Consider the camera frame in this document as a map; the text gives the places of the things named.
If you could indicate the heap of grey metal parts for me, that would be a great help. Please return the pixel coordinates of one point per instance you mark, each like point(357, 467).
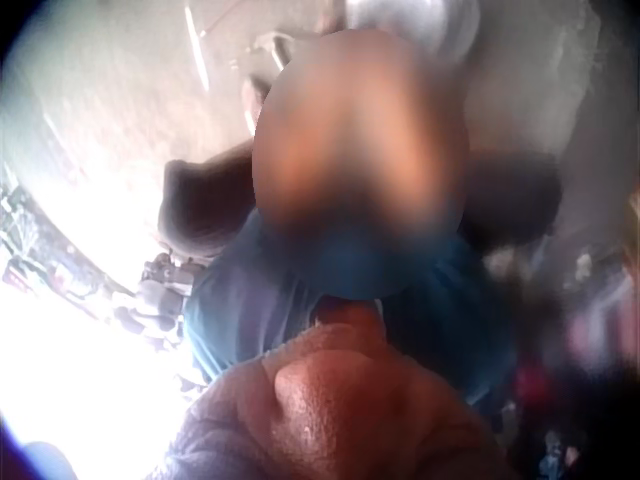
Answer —
point(160, 290)

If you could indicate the heap of dark colourful items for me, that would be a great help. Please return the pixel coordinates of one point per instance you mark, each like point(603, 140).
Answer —
point(580, 320)

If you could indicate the round metal pot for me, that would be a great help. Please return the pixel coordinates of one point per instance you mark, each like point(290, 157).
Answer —
point(405, 20)

